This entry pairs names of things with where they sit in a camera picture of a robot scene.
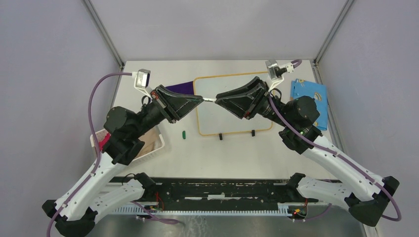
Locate blue patterned cloth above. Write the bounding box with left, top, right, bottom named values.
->
left=290, top=79, right=328, bottom=131

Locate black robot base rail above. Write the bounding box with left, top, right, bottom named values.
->
left=108, top=177, right=320, bottom=212

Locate yellow framed whiteboard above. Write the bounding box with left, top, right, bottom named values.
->
left=193, top=71, right=274, bottom=136

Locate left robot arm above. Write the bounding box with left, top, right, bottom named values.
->
left=42, top=85, right=204, bottom=237

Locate purple cloth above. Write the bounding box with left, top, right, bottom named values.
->
left=166, top=81, right=195, bottom=95

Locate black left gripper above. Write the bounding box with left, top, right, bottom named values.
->
left=133, top=83, right=205, bottom=137

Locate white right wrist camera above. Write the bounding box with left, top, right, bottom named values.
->
left=265, top=60, right=300, bottom=92

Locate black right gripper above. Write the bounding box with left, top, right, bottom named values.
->
left=215, top=76, right=292, bottom=128

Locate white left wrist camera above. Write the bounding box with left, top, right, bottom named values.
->
left=131, top=69, right=152, bottom=97

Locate beige cloth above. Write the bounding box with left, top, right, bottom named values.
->
left=135, top=128, right=160, bottom=158

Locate red cloth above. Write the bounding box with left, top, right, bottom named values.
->
left=98, top=132, right=111, bottom=151

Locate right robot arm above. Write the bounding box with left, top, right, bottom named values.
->
left=215, top=77, right=400, bottom=227

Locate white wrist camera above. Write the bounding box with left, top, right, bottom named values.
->
left=265, top=60, right=300, bottom=92
left=131, top=69, right=152, bottom=97

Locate green capped whiteboard marker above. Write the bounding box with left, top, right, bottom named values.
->
left=203, top=97, right=216, bottom=103

